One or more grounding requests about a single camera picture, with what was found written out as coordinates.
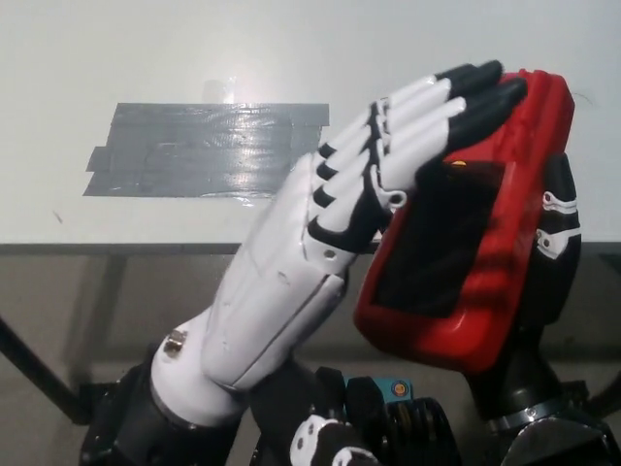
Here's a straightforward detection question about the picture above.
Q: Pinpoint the grey duct tape patch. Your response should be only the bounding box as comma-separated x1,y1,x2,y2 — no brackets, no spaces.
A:
82,101,332,199

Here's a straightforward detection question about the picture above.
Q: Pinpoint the black teal robot torso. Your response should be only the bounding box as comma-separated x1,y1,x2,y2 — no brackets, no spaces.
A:
314,366,462,466

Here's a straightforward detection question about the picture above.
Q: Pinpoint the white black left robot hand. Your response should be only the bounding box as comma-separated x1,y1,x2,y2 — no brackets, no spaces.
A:
149,58,529,466

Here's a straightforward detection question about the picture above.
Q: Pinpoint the red digital multimeter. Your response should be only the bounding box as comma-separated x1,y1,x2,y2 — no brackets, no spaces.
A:
352,68,576,375

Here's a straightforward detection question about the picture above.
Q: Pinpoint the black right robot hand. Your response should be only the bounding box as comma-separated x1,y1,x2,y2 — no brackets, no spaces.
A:
465,152,583,422

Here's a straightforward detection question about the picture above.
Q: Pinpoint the black diagonal table leg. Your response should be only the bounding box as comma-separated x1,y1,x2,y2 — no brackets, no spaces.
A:
0,313,82,426

